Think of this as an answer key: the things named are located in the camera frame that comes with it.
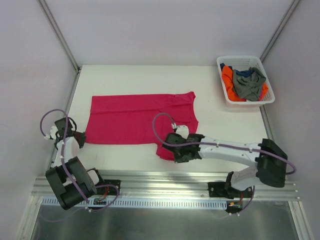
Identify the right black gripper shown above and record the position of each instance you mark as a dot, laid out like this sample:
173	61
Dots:
179	155

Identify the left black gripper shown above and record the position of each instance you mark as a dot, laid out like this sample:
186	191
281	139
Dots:
81	139

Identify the pink t shirt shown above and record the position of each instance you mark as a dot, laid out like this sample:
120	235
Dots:
139	119

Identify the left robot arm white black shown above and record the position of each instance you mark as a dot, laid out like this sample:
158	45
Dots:
70	182

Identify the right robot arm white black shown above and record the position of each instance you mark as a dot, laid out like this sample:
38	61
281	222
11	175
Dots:
266	163

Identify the orange t shirt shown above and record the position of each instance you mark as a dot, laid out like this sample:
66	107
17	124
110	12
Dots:
227	74

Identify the grey t shirt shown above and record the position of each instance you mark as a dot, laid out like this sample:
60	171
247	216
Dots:
249	88

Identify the blue t shirt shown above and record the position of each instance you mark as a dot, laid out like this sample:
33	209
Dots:
244	73

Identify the white plastic laundry basket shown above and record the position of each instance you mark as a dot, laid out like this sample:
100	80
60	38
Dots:
244	63

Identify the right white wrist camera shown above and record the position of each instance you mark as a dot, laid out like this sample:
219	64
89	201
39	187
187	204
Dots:
181	130

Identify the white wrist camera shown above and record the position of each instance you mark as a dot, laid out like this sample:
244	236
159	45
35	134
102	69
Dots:
52	133
181	130

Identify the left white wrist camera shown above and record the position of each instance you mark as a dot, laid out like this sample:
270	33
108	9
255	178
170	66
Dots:
52	133

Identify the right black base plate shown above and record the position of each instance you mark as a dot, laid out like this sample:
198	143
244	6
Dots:
225	190

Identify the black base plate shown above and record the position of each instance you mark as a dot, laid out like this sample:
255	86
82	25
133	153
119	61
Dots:
225	190
108	187

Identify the aluminium mounting rail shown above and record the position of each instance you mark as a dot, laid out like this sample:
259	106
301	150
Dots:
190	185

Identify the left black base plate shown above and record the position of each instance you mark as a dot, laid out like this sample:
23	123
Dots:
108	187

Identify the white slotted cable duct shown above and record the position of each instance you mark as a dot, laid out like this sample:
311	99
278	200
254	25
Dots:
153	203

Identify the left aluminium frame post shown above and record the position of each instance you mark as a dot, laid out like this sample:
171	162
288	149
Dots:
58	33

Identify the aluminium frame post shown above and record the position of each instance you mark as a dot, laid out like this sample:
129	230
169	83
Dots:
280	27
58	33

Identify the right aluminium frame post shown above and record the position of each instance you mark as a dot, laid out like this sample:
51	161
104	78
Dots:
280	27

